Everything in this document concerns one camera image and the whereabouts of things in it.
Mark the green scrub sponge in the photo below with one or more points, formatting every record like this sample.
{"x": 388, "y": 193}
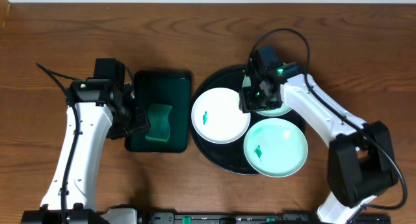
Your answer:
{"x": 159, "y": 130}

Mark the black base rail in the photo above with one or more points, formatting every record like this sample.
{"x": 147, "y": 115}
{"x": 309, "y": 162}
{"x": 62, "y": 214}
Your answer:
{"x": 172, "y": 218}

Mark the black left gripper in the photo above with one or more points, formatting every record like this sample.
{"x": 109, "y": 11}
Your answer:
{"x": 139, "y": 121}

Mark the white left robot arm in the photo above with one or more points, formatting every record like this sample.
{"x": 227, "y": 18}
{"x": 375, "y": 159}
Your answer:
{"x": 97, "y": 109}

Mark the mint green plate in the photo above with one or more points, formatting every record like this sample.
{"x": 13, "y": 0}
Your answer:
{"x": 284, "y": 109}
{"x": 275, "y": 147}

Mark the white plate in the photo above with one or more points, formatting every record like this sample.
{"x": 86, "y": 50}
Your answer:
{"x": 216, "y": 116}

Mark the black rectangular water tray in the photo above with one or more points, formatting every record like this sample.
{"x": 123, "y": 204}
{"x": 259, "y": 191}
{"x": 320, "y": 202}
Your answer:
{"x": 169, "y": 88}

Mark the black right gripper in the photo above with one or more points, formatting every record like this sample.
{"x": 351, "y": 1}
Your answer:
{"x": 246, "y": 102}

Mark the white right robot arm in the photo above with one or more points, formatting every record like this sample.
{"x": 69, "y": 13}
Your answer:
{"x": 361, "y": 162}

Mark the round black serving tray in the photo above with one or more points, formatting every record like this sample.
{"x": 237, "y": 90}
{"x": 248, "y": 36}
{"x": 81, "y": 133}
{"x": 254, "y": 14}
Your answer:
{"x": 231, "y": 156}

